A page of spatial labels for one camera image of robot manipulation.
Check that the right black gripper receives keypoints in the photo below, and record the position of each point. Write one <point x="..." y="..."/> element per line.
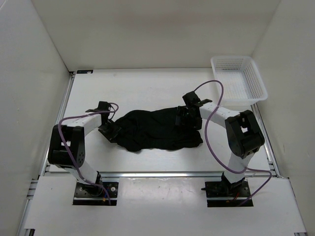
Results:
<point x="182" y="111"/>

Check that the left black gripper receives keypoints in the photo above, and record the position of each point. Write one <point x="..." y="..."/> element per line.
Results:
<point x="110" y="136"/>

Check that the black shorts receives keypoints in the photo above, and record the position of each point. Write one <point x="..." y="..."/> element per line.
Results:
<point x="140" y="129"/>

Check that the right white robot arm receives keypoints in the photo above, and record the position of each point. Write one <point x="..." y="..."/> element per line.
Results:
<point x="244" y="135"/>

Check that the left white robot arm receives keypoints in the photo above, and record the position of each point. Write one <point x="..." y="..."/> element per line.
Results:
<point x="67" y="145"/>

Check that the white plastic basket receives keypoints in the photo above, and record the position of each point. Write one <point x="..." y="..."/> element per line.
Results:
<point x="242" y="82"/>

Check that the black label sticker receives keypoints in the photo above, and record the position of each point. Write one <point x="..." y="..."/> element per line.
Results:
<point x="84" y="71"/>

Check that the aluminium front rail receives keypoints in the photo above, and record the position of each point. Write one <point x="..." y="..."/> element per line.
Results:
<point x="161" y="174"/>

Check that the aluminium rail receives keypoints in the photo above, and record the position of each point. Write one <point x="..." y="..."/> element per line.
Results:
<point x="60" y="115"/>
<point x="267" y="145"/>
<point x="161" y="174"/>

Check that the aluminium left rail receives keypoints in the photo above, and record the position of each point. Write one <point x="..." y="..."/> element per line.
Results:
<point x="60" y="115"/>

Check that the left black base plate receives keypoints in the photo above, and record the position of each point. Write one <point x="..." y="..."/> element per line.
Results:
<point x="89" y="195"/>

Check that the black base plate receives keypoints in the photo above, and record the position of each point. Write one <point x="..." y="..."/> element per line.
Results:
<point x="225" y="194"/>
<point x="89" y="195"/>

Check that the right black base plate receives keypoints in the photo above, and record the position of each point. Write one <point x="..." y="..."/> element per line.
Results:
<point x="225" y="194"/>

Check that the aluminium right rail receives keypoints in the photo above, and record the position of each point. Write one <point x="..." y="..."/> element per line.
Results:
<point x="267" y="145"/>

